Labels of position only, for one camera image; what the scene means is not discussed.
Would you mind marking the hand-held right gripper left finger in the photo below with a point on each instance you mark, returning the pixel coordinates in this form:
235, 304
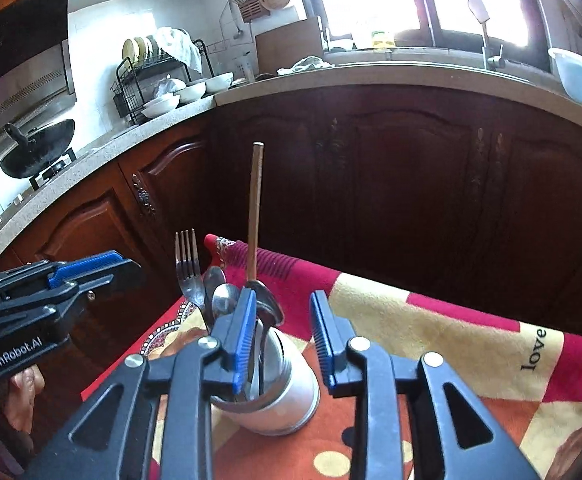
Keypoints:
245, 340

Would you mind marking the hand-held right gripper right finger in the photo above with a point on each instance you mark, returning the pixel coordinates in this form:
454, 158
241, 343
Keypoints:
323, 340

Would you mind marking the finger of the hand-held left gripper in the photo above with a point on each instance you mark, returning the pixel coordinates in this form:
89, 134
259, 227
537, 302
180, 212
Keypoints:
86, 264
116, 280

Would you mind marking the large metal spoon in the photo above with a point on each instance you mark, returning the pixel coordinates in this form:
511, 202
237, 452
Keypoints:
271, 305

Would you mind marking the white insulated steel jar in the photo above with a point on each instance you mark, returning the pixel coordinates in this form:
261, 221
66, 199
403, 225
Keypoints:
286, 390

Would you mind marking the long metal fork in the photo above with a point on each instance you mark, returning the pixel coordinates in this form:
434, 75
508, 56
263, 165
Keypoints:
187, 260

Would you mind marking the brown wooden chopstick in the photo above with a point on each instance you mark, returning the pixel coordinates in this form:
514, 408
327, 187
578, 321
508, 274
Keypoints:
256, 200

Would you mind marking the person's left hand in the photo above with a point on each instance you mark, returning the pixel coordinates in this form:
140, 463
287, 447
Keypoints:
26, 385

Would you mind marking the red floral printed blanket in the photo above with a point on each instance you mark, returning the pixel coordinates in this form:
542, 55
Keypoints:
421, 320

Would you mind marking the gas stove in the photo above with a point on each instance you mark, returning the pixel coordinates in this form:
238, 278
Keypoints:
53, 166

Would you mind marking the black wok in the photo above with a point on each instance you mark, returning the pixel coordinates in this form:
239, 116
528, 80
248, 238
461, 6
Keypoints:
41, 150

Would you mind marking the dark wooden kitchen cabinets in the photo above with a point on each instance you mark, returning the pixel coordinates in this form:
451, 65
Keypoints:
421, 185

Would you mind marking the steel range hood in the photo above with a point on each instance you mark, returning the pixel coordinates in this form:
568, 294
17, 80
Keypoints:
21, 75

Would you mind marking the white cloth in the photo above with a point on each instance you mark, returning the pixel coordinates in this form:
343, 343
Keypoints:
178, 42

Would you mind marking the clear plastic jug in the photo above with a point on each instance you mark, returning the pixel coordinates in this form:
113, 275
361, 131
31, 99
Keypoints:
246, 67

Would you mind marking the grey stone kitchen countertop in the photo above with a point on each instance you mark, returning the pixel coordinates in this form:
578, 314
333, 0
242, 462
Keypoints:
371, 67

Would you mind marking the crumpled dish rag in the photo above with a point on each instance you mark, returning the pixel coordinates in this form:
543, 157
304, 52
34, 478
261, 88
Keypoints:
306, 63

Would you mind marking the brown cutting board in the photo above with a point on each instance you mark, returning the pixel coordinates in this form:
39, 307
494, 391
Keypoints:
286, 45

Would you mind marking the yellow dish sponge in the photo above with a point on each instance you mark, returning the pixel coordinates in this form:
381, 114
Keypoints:
382, 40

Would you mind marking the metal kitchen faucet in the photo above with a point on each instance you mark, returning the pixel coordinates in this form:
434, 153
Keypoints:
486, 45

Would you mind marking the white plastic basin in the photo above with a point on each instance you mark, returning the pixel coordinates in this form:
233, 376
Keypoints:
581, 85

